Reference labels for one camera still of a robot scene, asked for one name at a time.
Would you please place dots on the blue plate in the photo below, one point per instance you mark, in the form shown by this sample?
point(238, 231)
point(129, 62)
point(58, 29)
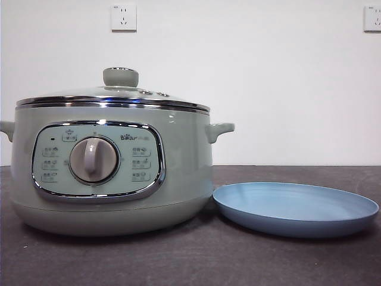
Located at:
point(294, 208)

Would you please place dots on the glass lid with green knob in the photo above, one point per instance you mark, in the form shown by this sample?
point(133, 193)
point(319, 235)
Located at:
point(120, 78)

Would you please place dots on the pale green electric steamer pot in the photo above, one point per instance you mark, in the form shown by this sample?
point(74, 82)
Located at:
point(184, 167)

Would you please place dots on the white wall socket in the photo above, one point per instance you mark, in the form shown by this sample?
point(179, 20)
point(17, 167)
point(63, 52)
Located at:
point(373, 19)
point(124, 18)

